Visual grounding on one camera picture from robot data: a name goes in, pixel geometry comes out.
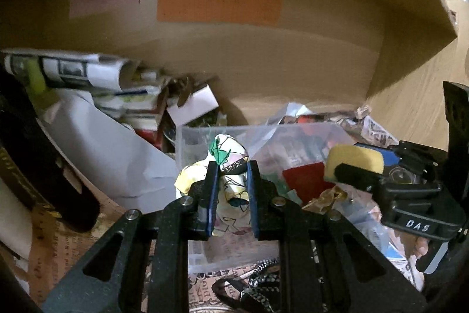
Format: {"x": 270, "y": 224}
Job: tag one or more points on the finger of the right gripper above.
{"x": 389, "y": 156}
{"x": 361, "y": 179}

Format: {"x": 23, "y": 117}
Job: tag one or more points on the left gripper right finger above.
{"x": 327, "y": 265}

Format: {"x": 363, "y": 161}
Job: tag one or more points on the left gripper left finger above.
{"x": 198, "y": 213}

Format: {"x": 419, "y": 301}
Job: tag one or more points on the yellow sponge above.
{"x": 365, "y": 158}

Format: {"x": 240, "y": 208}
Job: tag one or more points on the red felt cloth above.
{"x": 307, "y": 181}

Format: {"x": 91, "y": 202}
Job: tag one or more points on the floral patterned scrunchie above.
{"x": 233, "y": 212}

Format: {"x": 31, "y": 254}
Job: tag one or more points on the clear plastic storage box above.
{"x": 274, "y": 149}

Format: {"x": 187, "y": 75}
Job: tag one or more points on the green knitted cloth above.
{"x": 284, "y": 190}

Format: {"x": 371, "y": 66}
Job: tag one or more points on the crumpled newspaper pile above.
{"x": 356, "y": 122}

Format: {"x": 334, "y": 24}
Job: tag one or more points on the black patterned cloth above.
{"x": 260, "y": 291}

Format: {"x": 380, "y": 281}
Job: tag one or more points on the white paper sheet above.
{"x": 122, "y": 165}

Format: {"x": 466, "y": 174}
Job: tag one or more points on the vintage newspaper desk mat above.
{"x": 53, "y": 255}

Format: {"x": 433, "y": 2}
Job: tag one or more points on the stack of books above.
{"x": 141, "y": 107}

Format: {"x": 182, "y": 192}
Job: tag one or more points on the cream thermos mug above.
{"x": 15, "y": 223}

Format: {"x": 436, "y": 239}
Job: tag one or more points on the small white card box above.
{"x": 198, "y": 104}

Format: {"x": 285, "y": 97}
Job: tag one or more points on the dark wine bottle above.
{"x": 31, "y": 166}

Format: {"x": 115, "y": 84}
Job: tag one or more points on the rolled newspaper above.
{"x": 98, "y": 70}

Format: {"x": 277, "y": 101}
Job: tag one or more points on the orange sticky note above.
{"x": 244, "y": 12}

